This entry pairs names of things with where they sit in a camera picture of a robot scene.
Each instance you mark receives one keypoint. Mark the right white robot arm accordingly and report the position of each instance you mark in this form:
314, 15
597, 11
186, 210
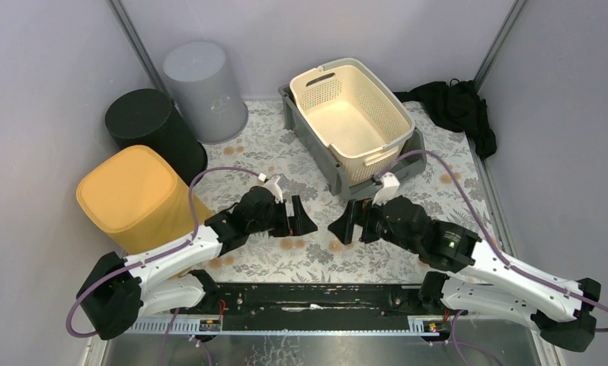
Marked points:
467, 274

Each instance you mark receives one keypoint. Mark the grey plastic tray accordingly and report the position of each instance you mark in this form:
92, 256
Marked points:
336, 178

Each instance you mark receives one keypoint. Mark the black cloth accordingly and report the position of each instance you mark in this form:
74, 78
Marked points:
457, 107

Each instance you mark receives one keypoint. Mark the large grey plastic bin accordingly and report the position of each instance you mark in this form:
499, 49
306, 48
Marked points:
201, 81

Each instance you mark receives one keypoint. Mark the black ribbed plastic bin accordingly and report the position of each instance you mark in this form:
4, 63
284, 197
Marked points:
149, 117

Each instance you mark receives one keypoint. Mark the yellow perforated plastic basket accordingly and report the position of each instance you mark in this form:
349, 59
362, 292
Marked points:
137, 199

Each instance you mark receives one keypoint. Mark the cream perforated plastic basket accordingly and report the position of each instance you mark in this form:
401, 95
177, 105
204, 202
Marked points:
354, 114

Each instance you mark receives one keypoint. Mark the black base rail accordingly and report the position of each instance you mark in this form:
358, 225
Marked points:
251, 298

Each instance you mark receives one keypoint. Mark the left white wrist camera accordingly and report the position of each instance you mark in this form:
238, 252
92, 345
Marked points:
272, 185

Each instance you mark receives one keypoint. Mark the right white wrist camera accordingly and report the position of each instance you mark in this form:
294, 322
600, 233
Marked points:
389, 185

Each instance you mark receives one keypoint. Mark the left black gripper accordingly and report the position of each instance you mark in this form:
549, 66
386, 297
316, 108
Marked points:
289, 218

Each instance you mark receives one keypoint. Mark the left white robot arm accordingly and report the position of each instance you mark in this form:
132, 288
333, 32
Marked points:
120, 290

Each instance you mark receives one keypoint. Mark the floral patterned table mat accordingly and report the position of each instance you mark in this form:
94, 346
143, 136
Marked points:
449, 189

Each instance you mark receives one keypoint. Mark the aluminium cable duct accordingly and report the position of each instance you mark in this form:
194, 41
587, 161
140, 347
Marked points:
306, 323

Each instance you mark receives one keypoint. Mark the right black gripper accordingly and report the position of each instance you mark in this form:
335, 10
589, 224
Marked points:
363, 211

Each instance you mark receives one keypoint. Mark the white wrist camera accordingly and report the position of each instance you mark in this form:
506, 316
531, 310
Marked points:
272, 185
389, 185

